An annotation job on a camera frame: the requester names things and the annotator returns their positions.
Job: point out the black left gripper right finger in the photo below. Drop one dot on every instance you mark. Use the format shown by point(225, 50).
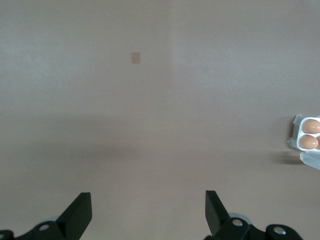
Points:
point(217, 215)

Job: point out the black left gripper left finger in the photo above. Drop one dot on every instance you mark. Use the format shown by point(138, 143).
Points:
point(75, 217)

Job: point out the clear plastic egg box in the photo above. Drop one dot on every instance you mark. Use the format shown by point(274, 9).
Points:
point(310, 160)

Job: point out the brown egg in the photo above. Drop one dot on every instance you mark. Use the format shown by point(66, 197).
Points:
point(308, 141)
point(318, 139)
point(311, 126)

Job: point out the brown tape patch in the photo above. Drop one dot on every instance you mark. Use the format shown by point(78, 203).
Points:
point(135, 58)

